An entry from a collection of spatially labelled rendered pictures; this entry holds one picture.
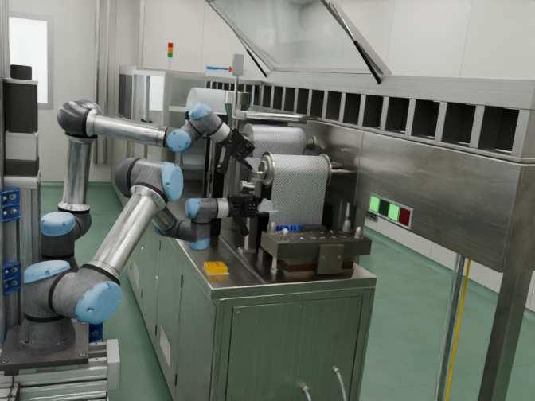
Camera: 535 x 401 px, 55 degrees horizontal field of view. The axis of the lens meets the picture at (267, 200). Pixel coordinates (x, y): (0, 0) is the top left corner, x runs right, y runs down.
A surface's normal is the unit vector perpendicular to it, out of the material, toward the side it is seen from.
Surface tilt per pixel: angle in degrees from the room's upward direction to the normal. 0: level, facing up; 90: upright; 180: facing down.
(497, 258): 90
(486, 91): 90
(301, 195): 90
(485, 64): 90
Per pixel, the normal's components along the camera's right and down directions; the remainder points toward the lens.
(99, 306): 0.87, 0.26
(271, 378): 0.38, 0.24
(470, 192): -0.92, 0.00
